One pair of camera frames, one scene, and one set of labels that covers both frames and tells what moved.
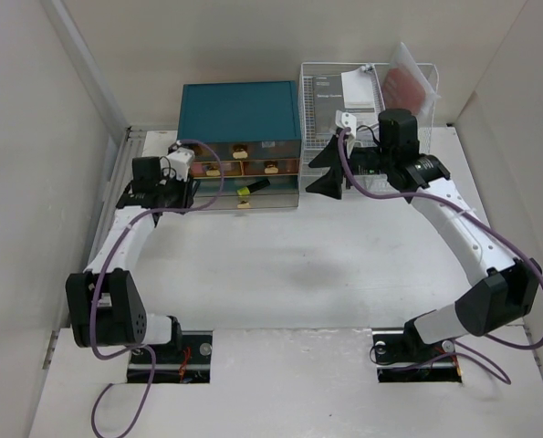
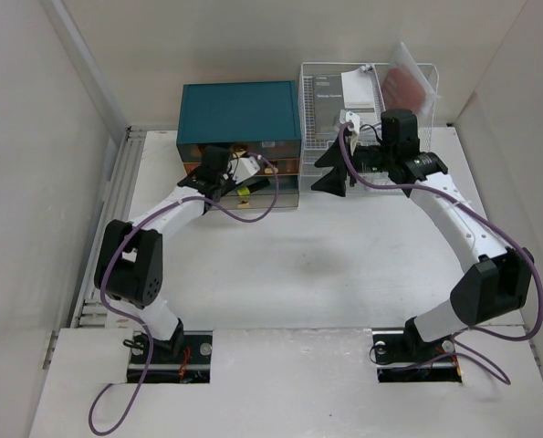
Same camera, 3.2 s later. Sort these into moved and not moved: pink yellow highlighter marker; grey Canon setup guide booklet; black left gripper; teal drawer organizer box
Moved: black left gripper
Not moved: pink yellow highlighter marker; grey Canon setup guide booklet; teal drawer organizer box
